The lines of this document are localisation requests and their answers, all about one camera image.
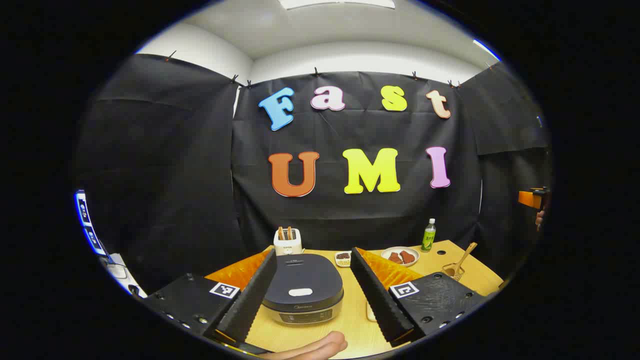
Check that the brown meat piece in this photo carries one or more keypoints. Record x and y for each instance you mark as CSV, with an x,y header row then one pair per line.
x,y
408,257
395,258

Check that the long ceiling light panel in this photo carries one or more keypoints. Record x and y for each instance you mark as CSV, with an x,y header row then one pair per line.
x,y
335,3

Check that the clear chopstick holder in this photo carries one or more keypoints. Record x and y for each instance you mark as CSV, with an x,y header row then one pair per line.
x,y
450,272

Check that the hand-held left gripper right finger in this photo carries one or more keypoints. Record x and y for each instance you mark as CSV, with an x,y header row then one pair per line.
x,y
375,295

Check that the white toaster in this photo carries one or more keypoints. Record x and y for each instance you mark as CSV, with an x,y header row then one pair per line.
x,y
288,247

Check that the row of black cloth clips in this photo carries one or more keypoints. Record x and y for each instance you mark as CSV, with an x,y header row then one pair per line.
x,y
316,72

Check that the green drink bottle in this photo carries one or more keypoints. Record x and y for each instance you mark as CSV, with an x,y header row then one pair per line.
x,y
428,239

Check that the white round plate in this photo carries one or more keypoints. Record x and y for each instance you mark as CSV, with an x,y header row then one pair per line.
x,y
387,254

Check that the white side desk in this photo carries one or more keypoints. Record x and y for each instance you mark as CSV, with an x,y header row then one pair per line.
x,y
122,277

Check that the computer monitor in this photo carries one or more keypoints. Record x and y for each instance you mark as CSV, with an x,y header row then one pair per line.
x,y
87,222

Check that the wooden spoon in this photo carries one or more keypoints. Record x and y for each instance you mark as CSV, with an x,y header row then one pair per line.
x,y
465,257

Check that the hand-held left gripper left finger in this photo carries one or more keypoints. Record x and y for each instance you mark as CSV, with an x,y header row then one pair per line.
x,y
252,300

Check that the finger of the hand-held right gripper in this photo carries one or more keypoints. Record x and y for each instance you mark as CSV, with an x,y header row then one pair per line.
x,y
529,198

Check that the white divided bean dish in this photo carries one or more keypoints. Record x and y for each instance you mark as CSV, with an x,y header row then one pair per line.
x,y
343,258

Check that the dark grey rice cooker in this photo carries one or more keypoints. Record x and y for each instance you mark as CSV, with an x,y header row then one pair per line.
x,y
300,280

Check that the black backdrop cloth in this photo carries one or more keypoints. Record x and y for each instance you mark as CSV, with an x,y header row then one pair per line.
x,y
350,215

